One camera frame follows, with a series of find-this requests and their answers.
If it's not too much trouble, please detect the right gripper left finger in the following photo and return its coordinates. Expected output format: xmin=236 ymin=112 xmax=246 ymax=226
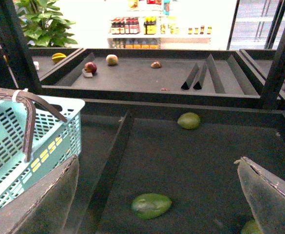
xmin=0 ymin=156 xmax=79 ymax=234

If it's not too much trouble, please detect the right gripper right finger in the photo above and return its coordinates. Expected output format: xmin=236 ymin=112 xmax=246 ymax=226
xmin=234 ymin=156 xmax=285 ymax=234

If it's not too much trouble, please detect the yellow lemon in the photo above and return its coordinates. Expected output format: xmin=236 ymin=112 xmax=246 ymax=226
xmin=30 ymin=136 xmax=63 ymax=173

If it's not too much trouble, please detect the light blue plastic basket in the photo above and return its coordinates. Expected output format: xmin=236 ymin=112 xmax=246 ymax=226
xmin=0 ymin=96 xmax=85 ymax=208

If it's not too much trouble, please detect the brown basket handle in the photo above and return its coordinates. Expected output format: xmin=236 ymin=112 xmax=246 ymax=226
xmin=0 ymin=88 xmax=67 ymax=162

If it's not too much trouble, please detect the green mango front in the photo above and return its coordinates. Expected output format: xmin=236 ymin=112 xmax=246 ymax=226
xmin=131 ymin=193 xmax=172 ymax=220

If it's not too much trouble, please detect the green mango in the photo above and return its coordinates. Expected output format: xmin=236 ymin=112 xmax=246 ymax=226
xmin=131 ymin=193 xmax=172 ymax=220
xmin=177 ymin=112 xmax=201 ymax=130

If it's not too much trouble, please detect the green mango back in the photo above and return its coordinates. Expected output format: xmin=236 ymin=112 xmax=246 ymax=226
xmin=177 ymin=112 xmax=201 ymax=130

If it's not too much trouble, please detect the black lower display tray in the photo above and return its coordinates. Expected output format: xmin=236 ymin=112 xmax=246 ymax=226
xmin=64 ymin=99 xmax=285 ymax=234

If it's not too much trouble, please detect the black display tray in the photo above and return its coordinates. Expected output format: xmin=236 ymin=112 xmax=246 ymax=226
xmin=30 ymin=48 xmax=264 ymax=108
xmin=64 ymin=99 xmax=285 ymax=234

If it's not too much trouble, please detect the white zip tie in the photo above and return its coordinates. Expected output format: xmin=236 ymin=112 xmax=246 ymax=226
xmin=11 ymin=88 xmax=28 ymax=103

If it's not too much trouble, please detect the black upper display tray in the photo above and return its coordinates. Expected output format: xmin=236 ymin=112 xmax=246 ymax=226
xmin=30 ymin=48 xmax=264 ymax=108

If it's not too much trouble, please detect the yellow starfruit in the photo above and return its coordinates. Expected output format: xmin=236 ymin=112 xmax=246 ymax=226
xmin=52 ymin=53 xmax=67 ymax=64

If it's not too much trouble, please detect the green potted plant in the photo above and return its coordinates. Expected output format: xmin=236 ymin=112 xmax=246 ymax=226
xmin=14 ymin=0 xmax=77 ymax=48

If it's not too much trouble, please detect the bottle shelf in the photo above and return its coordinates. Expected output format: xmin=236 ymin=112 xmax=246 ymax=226
xmin=107 ymin=0 xmax=213 ymax=49

